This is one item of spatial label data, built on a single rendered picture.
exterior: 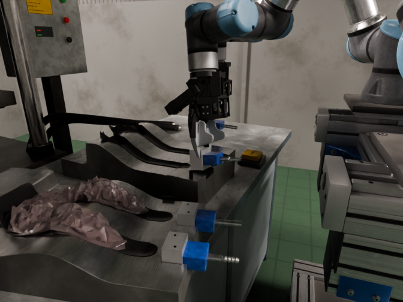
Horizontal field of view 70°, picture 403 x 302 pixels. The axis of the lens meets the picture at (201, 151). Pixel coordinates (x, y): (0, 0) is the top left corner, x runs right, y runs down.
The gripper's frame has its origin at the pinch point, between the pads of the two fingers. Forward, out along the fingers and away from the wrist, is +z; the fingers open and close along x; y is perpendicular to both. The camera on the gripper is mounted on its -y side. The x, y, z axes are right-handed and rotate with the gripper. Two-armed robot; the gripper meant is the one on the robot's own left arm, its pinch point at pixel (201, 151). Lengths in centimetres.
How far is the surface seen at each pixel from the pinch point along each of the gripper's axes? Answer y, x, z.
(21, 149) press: -88, 5, 2
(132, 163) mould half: -19.4, -5.4, 3.1
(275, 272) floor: -1, 81, 84
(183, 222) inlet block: 4.9, -19.3, 11.2
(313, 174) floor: 3, 225, 64
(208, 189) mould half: 1.4, 0.2, 10.6
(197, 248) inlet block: 11.5, -25.8, 12.5
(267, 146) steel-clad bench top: 4, 52, 7
